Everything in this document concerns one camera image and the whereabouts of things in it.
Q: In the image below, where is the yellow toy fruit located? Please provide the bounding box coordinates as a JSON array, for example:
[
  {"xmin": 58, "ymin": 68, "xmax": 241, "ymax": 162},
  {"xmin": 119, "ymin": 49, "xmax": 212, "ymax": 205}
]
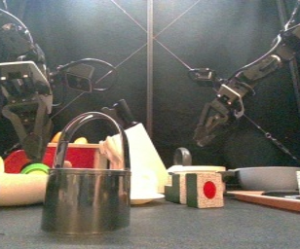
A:
[{"xmin": 50, "ymin": 130, "xmax": 90, "ymax": 146}]

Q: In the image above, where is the red wooden box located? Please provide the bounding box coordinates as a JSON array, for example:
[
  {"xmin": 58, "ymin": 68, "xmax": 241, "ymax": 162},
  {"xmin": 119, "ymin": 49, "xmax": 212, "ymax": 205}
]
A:
[{"xmin": 41, "ymin": 142, "xmax": 103, "ymax": 170}]

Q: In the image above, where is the red toy disc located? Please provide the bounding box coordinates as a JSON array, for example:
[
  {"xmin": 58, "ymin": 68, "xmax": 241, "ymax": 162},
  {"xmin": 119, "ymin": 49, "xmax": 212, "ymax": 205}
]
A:
[{"xmin": 2, "ymin": 149, "xmax": 33, "ymax": 175}]

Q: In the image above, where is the cream toy spatula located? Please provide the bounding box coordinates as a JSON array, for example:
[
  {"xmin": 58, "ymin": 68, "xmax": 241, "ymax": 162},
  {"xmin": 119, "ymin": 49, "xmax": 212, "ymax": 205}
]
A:
[{"xmin": 98, "ymin": 135, "xmax": 126, "ymax": 170}]

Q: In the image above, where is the white cone utensil holder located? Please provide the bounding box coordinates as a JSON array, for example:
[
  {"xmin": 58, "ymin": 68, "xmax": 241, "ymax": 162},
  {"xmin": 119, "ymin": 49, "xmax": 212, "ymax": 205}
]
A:
[{"xmin": 105, "ymin": 122, "xmax": 170, "ymax": 196}]

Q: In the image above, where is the cream toy with black end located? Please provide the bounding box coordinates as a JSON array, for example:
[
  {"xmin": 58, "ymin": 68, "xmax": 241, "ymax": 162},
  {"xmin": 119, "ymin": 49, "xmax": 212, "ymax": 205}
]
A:
[{"xmin": 0, "ymin": 172, "xmax": 50, "ymax": 207}]

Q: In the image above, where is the cork block with red dot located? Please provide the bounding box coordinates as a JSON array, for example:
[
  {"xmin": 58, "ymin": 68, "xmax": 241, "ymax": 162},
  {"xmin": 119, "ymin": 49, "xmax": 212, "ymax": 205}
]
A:
[{"xmin": 185, "ymin": 171, "xmax": 225, "ymax": 209}]

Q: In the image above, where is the green and cork block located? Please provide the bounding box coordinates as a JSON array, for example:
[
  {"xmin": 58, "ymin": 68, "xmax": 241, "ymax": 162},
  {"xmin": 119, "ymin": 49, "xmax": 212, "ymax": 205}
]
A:
[{"xmin": 164, "ymin": 172, "xmax": 189, "ymax": 205}]

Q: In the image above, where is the grey pan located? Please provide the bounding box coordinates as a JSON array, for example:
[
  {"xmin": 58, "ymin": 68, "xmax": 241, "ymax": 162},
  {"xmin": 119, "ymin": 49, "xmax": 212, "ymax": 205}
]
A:
[{"xmin": 220, "ymin": 165, "xmax": 300, "ymax": 193}]

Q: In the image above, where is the white plate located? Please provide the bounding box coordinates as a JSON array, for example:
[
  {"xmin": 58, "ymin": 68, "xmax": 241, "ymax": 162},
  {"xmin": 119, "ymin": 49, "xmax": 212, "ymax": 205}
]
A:
[{"xmin": 129, "ymin": 192, "xmax": 168, "ymax": 206}]

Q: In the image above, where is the black toy knife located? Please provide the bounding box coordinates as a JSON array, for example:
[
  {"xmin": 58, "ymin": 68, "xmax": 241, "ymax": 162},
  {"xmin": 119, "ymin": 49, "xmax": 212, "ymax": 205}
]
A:
[{"xmin": 261, "ymin": 190, "xmax": 300, "ymax": 199}]

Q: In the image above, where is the wooden cutting board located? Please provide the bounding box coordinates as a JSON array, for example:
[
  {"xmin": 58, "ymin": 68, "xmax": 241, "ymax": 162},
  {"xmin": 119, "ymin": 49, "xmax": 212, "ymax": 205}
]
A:
[{"xmin": 225, "ymin": 190, "xmax": 300, "ymax": 216}]

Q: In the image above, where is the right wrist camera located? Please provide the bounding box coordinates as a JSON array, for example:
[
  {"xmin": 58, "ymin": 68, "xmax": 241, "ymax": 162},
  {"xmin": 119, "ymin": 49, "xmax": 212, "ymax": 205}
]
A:
[{"xmin": 188, "ymin": 67, "xmax": 220, "ymax": 88}]

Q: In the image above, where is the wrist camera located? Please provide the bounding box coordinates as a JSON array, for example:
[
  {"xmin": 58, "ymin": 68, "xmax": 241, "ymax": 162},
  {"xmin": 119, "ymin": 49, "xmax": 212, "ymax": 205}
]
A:
[
  {"xmin": 62, "ymin": 62, "xmax": 95, "ymax": 93},
  {"xmin": 188, "ymin": 67, "xmax": 220, "ymax": 88}
]

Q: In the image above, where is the green toy ring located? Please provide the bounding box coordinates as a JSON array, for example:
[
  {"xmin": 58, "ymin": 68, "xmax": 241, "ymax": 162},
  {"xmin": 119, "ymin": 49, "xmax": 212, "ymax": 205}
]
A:
[{"xmin": 19, "ymin": 162, "xmax": 51, "ymax": 176}]

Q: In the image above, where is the white pot lid black handle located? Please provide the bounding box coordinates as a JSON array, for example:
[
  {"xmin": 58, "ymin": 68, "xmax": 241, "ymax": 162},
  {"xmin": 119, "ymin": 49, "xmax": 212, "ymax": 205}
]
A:
[{"xmin": 166, "ymin": 147, "xmax": 228, "ymax": 175}]

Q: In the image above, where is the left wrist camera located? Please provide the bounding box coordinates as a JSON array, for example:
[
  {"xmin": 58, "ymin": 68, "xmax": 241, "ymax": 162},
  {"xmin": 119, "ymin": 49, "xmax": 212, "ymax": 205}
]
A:
[{"xmin": 62, "ymin": 62, "xmax": 95, "ymax": 93}]

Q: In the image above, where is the diagonal black frame rod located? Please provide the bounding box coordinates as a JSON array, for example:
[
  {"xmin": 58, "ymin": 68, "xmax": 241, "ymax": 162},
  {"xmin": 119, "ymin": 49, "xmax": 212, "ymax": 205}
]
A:
[{"xmin": 242, "ymin": 113, "xmax": 300, "ymax": 170}]

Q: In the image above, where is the black knife handle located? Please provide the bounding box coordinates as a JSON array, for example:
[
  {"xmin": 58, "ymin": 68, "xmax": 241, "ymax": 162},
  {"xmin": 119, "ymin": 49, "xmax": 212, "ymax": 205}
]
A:
[{"xmin": 101, "ymin": 98, "xmax": 140, "ymax": 130}]

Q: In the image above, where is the black left camera cable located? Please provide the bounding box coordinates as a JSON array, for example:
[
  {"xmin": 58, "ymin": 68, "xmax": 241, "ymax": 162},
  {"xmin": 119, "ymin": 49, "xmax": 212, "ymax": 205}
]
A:
[{"xmin": 53, "ymin": 57, "xmax": 119, "ymax": 93}]

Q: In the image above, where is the vertical metal frame pole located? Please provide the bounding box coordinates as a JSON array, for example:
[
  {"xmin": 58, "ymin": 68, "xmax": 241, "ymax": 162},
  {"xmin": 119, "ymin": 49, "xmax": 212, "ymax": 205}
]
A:
[{"xmin": 145, "ymin": 0, "xmax": 156, "ymax": 137}]

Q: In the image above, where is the steel pot with bail handle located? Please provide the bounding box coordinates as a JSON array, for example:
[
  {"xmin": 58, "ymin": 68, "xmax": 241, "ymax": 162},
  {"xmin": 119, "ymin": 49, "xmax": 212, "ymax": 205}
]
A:
[{"xmin": 39, "ymin": 111, "xmax": 133, "ymax": 235}]

